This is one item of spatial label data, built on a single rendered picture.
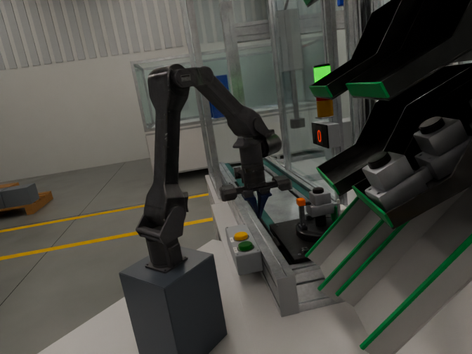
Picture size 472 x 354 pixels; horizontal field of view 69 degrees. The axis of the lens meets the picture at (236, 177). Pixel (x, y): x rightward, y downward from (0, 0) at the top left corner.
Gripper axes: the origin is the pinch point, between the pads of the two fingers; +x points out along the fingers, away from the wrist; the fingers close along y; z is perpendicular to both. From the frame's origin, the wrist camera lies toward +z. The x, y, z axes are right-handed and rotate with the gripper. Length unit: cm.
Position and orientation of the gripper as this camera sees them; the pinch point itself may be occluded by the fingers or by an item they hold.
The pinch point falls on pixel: (257, 206)
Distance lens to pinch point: 93.2
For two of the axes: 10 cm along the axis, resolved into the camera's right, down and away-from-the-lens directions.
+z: -1.6, -2.2, 9.6
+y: -9.8, 1.7, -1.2
